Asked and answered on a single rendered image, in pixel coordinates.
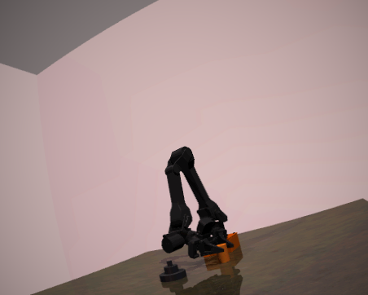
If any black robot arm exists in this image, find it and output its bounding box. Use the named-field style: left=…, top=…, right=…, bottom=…
left=161, top=147, right=227, bottom=253

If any orange knob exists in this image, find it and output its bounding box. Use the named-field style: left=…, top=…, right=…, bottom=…
left=217, top=244, right=230, bottom=263

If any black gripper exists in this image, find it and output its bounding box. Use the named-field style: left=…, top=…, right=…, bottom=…
left=188, top=229, right=234, bottom=259

